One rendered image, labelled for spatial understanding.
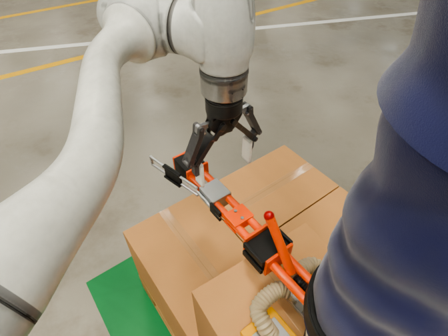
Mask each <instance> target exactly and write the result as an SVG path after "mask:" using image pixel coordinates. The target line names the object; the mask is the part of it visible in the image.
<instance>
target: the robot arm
mask: <svg viewBox="0 0 448 336"><path fill-rule="evenodd" d="M97 20H98V22H99V24H100V26H101V28H102V30H101V31H100V32H99V33H98V34H97V35H96V37H95V38H94V39H93V40H92V42H91V43H90V44H89V46H88V48H87V50H86V52H85V54H84V56H83V60H82V62H81V68H80V72H79V80H78V84H77V92H76V96H75V104H74V108H73V116H72V120H71V127H70V131H69V135H68V138H67V141H66V143H65V145H64V147H63V149H62V151H61V152H60V154H59V156H58V157H57V158H56V160H54V162H53V163H52V164H51V165H50V166H49V167H48V168H47V169H46V170H45V171H44V172H42V174H40V175H39V176H38V177H37V178H35V179H34V180H33V181H32V182H30V183H29V184H27V185H26V186H24V187H23V188H22V189H20V190H18V191H17V192H16V193H14V194H13V195H12V196H10V197H8V198H7V199H6V200H4V201H2V202H1V203H0V336H28V335H29V334H30V332H31V330H32V329H33V328H34V326H35V324H36V322H38V320H39V319H40V317H41V316H42V314H43V313H44V311H45V310H46V308H47V306H48V304H49V302H50V300H51V298H52V296H53V295H54V293H55V291H56V289H57V287H58V285H59V284H60V282H61V280H62V278H63V276H64V274H65V272H66V270H67V269H68V267H69V265H70V264H71V262H72V260H73V258H74V256H75V255H76V253H77V252H78V250H79V248H80V246H81V244H82V243H83V241H84V240H85V238H86V236H87V234H88V232H89V231H90V229H91V228H92V226H93V224H94V223H95V221H96V220H97V218H98V216H99V214H100V212H101V211H102V209H103V208H104V206H105V204H106V202H107V200H108V198H109V196H110V194H111V192H112V190H113V188H114V185H115V182H116V180H117V177H118V174H119V170H120V167H121V162H122V158H123V148H124V128H123V108H122V98H121V80H120V70H121V68H122V66H123V65H124V64H125V63H126V62H128V61H130V62H133V63H138V64H142V63H146V62H148V61H150V60H153V59H157V58H160V57H165V56H167V54H168V53H173V54H178V55H182V56H184V57H187V58H189V59H191V60H192V61H194V62H196V63H198V64H199V74H200V82H201V93H202V95H203V96H204V98H205V110H206V114H207V118H206V120H205V122H204V123H198V122H194V123H193V132H192V134H191V138H190V140H189V143H188V146H187V148H186V151H185V154H184V156H183V160H182V162H183V163H184V164H185V165H186V166H187V168H188V169H190V168H191V170H192V173H193V174H194V176H195V180H196V182H198V184H200V186H201V187H204V186H205V178H204V167H203V164H202V161H203V160H204V158H205V156H206V154H207V153H208V152H209V150H210V148H211V147H212V145H213V144H214V142H216V141H217V140H218V139H219V137H220V136H223V135H224V134H226V133H229V132H232V131H233V129H234V128H235V127H236V128H237V129H238V130H240V131H241V132H242V133H244V135H243V142H242V155H241V157H242V158H243V159H244V160H246V162H248V163H250V162H251V152H252V148H253V147H254V142H256V141H257V140H258V137H256V136H257V135H260V134H262V130H261V128H260V126H259V124H258V122H257V120H256V118H255V116H254V114H253V106H251V105H250V104H248V103H247V102H246V101H244V102H243V98H244V96H245V95H246V93H247V83H248V74H249V61H250V58H251V56H252V53H253V48H254V43H255V0H98V2H97ZM242 114H244V116H245V118H246V120H247V122H248V124H249V125H250V127H251V130H250V131H249V130H248V129H246V128H245V127H244V126H242V124H240V123H239V122H238V121H239V120H240V118H241V116H242ZM211 131H212V132H214V135H212V134H211Z"/></svg>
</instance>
